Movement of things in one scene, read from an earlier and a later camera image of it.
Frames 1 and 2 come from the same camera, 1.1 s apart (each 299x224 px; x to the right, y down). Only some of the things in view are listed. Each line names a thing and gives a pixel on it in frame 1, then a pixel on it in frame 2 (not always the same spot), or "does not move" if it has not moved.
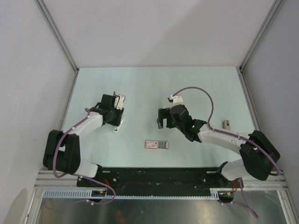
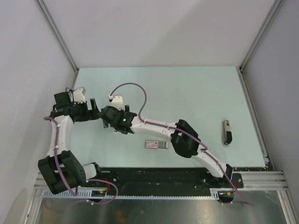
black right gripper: (164, 113) to (127, 109)
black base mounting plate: (143, 181) does not move
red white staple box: (156, 144) does not move
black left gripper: (116, 122) to (92, 114)
